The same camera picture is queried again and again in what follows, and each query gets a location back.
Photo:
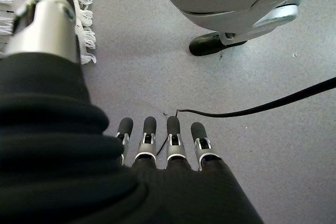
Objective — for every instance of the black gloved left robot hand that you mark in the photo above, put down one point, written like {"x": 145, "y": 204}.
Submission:
{"x": 60, "y": 155}

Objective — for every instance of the white fringed cloth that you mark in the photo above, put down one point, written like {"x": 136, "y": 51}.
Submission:
{"x": 85, "y": 1}

